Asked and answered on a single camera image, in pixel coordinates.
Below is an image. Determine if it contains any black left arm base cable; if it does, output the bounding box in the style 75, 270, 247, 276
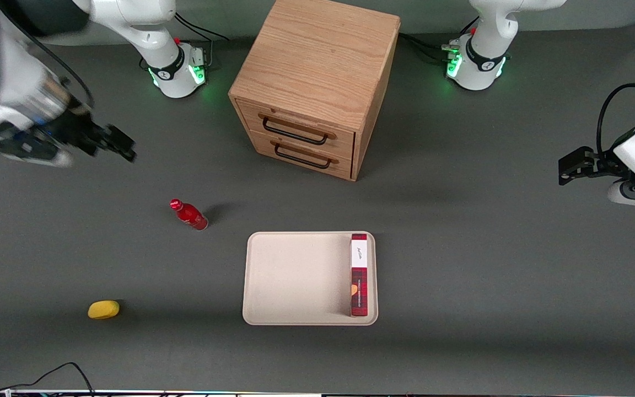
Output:
399, 15, 482, 62

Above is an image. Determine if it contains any black left arm loop cable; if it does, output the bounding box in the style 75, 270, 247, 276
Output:
596, 83, 635, 158

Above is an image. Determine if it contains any black right arm base cable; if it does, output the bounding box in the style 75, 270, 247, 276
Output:
174, 11, 230, 69

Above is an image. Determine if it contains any red plaid carton box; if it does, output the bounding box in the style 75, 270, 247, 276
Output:
349, 233, 370, 318

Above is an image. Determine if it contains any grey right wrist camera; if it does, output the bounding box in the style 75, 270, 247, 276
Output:
0, 138, 74, 168

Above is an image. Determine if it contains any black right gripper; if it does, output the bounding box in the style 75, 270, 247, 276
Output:
52, 110, 137, 163

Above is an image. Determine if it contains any red coke bottle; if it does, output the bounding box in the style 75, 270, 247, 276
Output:
169, 198, 209, 231

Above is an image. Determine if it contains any wooden drawer front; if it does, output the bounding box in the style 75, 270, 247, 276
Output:
249, 131, 354, 180
237, 100, 356, 160

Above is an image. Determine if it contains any black drawer handle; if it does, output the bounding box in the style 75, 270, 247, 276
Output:
259, 113, 336, 147
270, 141, 340, 170

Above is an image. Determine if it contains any thin black floor cable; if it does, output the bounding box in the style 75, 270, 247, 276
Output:
0, 362, 95, 397

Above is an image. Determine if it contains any black right arm wrist cable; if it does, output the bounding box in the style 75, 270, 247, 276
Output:
0, 0, 96, 109

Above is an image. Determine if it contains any beige plastic tray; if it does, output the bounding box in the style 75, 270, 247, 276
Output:
242, 230, 379, 326

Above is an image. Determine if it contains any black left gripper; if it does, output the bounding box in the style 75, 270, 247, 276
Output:
558, 146, 631, 186

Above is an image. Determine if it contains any wooden drawer cabinet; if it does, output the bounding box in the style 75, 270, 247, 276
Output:
228, 0, 402, 183

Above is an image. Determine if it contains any black arm base cable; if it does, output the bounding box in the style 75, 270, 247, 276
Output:
174, 11, 230, 69
399, 15, 482, 62

